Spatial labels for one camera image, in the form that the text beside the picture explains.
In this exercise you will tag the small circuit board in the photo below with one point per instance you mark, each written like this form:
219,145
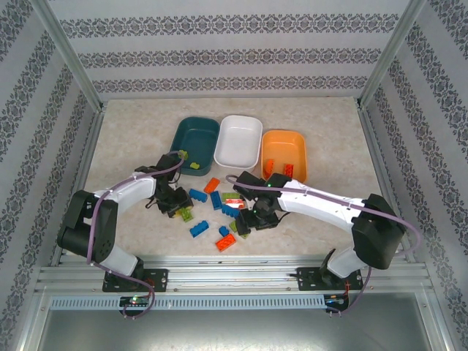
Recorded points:
135,301
334,300

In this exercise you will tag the orange plastic container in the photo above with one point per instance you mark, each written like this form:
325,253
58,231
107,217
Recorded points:
283,146

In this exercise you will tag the white plastic container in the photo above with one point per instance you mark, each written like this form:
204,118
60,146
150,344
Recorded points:
237,142

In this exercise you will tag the small green lego brick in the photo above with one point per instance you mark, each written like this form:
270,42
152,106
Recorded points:
245,235
184,154
195,165

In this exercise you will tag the aluminium frame post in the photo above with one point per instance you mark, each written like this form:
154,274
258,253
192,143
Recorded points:
389,55
69,55

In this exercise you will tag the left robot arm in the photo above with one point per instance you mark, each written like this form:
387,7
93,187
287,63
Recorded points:
131,190

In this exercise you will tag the teal plastic container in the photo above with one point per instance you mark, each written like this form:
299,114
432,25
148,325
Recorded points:
197,135

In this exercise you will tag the orange lego brick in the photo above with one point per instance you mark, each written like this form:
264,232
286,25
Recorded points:
289,169
211,185
234,203
270,167
225,242

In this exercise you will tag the long aluminium base rail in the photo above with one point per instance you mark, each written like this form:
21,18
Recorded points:
234,274

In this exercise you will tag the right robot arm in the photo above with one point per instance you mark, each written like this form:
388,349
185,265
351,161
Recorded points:
318,204

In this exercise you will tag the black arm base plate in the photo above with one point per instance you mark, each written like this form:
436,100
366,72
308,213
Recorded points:
307,279
159,279

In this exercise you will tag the small blue lego brick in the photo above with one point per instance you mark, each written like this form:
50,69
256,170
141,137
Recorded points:
223,231

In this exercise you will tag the grey metal bottom panel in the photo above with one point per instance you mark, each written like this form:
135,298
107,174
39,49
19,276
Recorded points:
234,332

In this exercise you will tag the aluminium side rail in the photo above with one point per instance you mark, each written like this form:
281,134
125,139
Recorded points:
373,146
79,175

